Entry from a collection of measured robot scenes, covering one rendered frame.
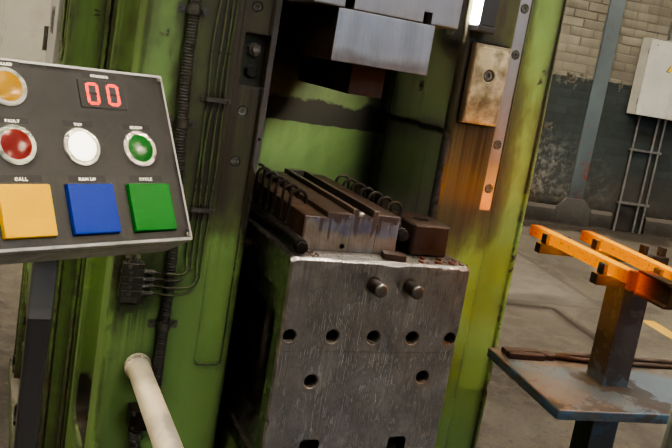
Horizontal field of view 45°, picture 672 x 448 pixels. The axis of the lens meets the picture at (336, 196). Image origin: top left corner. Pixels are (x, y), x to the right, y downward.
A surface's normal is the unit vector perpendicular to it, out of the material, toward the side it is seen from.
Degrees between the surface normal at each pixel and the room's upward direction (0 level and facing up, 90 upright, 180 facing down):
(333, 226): 90
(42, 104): 60
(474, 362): 90
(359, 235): 90
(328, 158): 90
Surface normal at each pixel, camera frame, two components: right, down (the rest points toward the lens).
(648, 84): 0.19, 0.20
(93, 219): 0.71, -0.29
